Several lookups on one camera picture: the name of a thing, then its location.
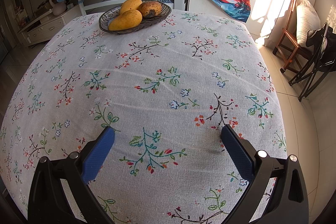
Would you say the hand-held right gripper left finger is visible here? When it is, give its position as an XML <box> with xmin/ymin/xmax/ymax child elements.
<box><xmin>28</xmin><ymin>126</ymin><xmax>116</xmax><ymax>224</ymax></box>

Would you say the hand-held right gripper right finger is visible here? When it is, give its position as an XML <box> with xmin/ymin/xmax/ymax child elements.
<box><xmin>220</xmin><ymin>124</ymin><xmax>310</xmax><ymax>224</ymax></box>

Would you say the black folding chair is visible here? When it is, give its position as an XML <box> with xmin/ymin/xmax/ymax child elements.
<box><xmin>288</xmin><ymin>22</ymin><xmax>336</xmax><ymax>102</ymax></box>

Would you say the white floral tablecloth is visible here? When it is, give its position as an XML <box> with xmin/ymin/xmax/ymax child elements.
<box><xmin>0</xmin><ymin>9</ymin><xmax>287</xmax><ymax>224</ymax></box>

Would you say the wooden chair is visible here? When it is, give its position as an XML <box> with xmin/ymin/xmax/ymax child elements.
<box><xmin>273</xmin><ymin>0</ymin><xmax>319</xmax><ymax>73</ymax></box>

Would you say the woven fruit bowl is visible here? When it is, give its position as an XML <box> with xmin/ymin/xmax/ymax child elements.
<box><xmin>99</xmin><ymin>0</ymin><xmax>172</xmax><ymax>35</ymax></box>

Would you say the yellow mango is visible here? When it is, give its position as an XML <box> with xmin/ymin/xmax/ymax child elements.
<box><xmin>108</xmin><ymin>9</ymin><xmax>143</xmax><ymax>31</ymax></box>
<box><xmin>121</xmin><ymin>0</ymin><xmax>143</xmax><ymax>14</ymax></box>

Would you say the black jacket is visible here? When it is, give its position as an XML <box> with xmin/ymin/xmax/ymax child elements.
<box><xmin>306</xmin><ymin>22</ymin><xmax>336</xmax><ymax>72</ymax></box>

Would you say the white low cabinet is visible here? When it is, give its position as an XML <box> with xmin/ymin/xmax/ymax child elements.
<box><xmin>17</xmin><ymin>5</ymin><xmax>79</xmax><ymax>47</ymax></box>

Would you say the pink kettlebell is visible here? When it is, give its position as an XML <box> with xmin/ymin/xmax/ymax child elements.
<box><xmin>49</xmin><ymin>0</ymin><xmax>69</xmax><ymax>16</ymax></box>

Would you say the white pillow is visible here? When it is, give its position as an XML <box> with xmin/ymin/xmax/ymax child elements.
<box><xmin>295</xmin><ymin>0</ymin><xmax>321</xmax><ymax>47</ymax></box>

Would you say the brown spotted mango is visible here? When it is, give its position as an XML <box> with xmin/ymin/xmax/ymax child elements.
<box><xmin>139</xmin><ymin>1</ymin><xmax>162</xmax><ymax>18</ymax></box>

